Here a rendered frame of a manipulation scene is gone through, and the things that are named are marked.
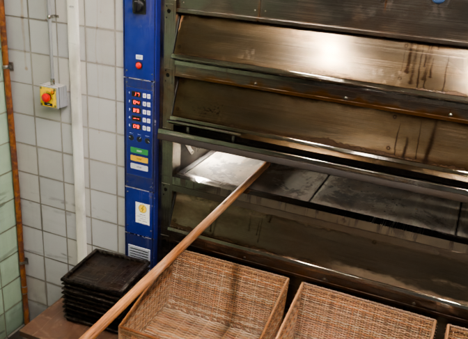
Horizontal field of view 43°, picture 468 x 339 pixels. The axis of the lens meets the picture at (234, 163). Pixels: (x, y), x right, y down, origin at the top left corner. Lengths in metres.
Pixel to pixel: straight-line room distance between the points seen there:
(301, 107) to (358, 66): 0.28
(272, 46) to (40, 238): 1.64
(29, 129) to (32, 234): 0.59
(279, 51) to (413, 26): 0.49
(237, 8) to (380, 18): 0.55
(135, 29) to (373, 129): 1.04
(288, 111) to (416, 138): 0.49
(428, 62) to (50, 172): 1.83
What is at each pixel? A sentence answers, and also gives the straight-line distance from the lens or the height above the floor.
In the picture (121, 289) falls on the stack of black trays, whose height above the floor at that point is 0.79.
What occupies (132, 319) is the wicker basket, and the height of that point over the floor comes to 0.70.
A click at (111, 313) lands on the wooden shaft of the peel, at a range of 1.74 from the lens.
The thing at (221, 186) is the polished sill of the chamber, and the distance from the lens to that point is 2.56.
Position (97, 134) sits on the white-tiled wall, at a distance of 2.80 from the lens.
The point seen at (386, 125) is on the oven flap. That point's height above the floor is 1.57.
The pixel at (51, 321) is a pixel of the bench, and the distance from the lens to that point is 2.80.
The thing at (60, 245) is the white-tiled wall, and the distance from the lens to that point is 3.20.
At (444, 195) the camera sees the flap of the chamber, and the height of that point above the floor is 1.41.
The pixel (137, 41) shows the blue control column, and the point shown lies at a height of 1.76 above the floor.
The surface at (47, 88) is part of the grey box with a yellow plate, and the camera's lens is 2.81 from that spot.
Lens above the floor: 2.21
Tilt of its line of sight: 21 degrees down
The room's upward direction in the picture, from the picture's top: 4 degrees clockwise
